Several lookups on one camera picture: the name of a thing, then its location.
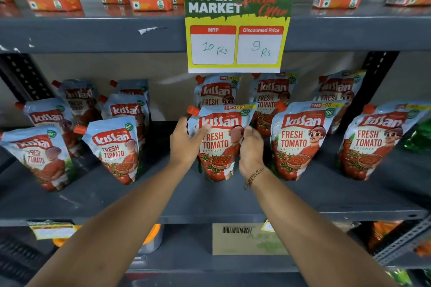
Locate person's left hand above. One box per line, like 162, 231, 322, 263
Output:
169, 116, 211, 169

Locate person's right hand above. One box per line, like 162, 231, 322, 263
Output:
238, 125, 265, 180

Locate blue tomato ketchup pouch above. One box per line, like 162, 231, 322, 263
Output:
187, 104, 258, 182

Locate person's right forearm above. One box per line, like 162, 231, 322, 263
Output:
245, 170, 401, 287

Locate person's left forearm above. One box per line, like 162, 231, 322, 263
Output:
26, 160, 199, 287

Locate rows of blue ketchup pouches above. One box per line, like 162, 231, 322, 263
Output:
0, 70, 431, 193

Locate grey metal shelf rack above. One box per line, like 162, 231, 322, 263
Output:
0, 0, 431, 287

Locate brown cardboard box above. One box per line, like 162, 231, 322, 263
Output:
212, 223, 290, 256

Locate green and yellow price sign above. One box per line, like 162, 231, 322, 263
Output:
184, 0, 295, 74

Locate orange snack packets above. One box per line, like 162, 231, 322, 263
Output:
368, 220, 431, 258

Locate green shiny packet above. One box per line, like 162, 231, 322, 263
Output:
387, 269, 415, 287
402, 119, 431, 153

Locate yellow shelf label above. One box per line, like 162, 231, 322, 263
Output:
28, 221, 77, 240

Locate beaded wrist bracelet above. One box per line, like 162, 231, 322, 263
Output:
244, 167, 268, 190

